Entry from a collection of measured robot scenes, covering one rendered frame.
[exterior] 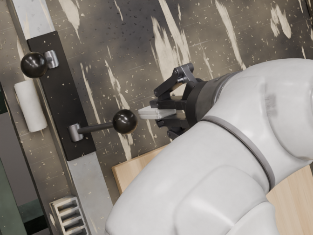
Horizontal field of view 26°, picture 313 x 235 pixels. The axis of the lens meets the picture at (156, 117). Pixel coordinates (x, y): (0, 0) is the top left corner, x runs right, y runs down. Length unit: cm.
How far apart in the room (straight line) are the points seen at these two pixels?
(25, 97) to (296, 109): 54
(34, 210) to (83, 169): 151
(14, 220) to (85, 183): 15
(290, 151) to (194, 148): 9
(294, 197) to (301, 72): 68
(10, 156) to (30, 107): 202
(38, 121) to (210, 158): 49
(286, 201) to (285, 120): 67
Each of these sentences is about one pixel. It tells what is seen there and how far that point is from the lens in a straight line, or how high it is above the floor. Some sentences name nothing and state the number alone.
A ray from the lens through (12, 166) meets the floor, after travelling 305.
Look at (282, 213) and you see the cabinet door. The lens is 130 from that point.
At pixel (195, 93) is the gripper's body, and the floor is 156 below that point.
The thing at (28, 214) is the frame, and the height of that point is 18.
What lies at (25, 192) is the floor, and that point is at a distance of 292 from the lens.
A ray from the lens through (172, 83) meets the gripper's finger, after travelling 90.
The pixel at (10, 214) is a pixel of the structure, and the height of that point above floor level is 123.
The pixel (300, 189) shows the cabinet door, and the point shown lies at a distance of 132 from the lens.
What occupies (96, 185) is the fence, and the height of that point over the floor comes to 129.
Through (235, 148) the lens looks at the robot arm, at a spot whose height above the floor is 164.
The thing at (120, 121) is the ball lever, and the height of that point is 144.
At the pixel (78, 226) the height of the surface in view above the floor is 124.
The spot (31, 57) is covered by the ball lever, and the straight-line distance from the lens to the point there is 95.
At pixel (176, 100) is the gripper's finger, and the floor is 151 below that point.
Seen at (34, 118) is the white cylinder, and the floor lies 139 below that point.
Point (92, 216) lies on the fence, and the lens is 111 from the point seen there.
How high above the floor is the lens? 208
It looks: 40 degrees down
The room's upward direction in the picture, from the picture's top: straight up
